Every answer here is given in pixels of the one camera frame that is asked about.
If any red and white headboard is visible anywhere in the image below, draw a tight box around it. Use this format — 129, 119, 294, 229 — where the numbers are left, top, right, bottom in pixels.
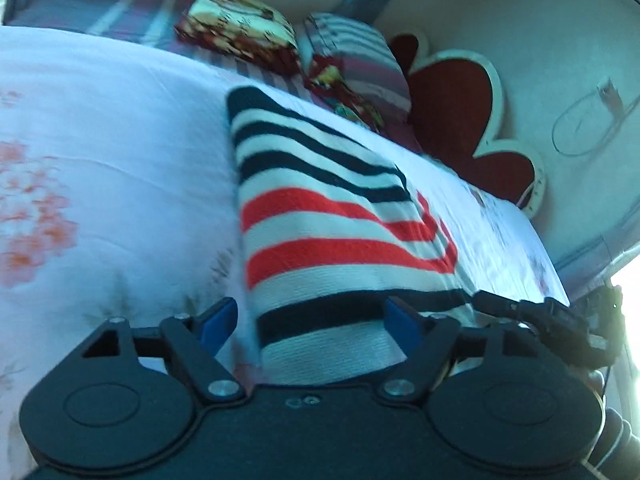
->
387, 32, 547, 219

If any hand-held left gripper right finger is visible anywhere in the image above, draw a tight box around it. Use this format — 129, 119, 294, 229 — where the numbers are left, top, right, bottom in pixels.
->
377, 295, 537, 405

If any red yellow printed cloth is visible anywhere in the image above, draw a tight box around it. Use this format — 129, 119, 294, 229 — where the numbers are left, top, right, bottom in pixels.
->
306, 55, 388, 133

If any striped bed sheet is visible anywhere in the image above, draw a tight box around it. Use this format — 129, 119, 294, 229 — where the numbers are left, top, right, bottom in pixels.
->
2, 0, 321, 96

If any red black white striped sweater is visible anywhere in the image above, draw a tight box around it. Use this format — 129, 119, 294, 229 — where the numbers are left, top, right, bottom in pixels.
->
226, 86, 481, 386

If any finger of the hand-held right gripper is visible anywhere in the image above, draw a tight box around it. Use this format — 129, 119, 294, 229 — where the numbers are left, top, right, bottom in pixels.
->
472, 290, 551, 328

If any folded printed blanket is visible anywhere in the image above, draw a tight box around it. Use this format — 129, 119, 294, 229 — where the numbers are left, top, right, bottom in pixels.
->
174, 0, 301, 77

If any white floral bed blanket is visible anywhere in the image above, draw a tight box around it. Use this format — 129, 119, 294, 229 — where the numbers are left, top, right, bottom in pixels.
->
0, 25, 571, 480

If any grey striped pillow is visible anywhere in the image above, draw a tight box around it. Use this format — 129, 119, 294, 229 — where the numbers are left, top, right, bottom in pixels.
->
296, 12, 413, 123

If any wall cable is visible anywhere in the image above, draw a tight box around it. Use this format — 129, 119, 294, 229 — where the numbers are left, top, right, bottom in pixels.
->
551, 77, 632, 157

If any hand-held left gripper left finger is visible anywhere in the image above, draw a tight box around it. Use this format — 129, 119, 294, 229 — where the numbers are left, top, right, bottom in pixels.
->
81, 296, 247, 406

